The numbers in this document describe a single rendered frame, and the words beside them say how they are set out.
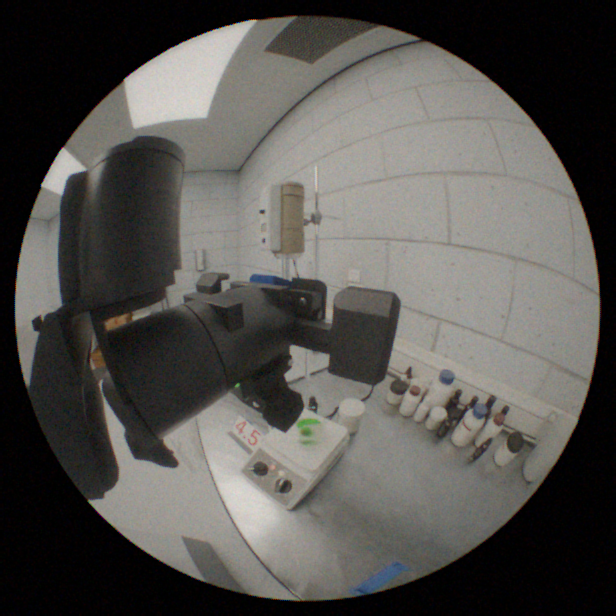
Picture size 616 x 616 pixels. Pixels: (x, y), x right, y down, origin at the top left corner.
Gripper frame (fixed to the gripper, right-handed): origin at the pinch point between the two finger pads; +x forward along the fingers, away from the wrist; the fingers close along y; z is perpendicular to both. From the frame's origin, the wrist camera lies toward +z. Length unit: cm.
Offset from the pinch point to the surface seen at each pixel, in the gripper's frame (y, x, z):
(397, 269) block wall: 7, 51, 0
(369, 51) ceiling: 8, 43, -120
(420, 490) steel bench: 26.5, 1.0, 34.8
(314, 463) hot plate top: 3.6, -2.1, 26.5
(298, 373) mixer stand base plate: -17.7, 28.9, 34.6
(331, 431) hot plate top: 3.1, 5.9, 26.5
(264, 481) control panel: -2.9, -8.6, 31.5
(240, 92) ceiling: -75, 44, -118
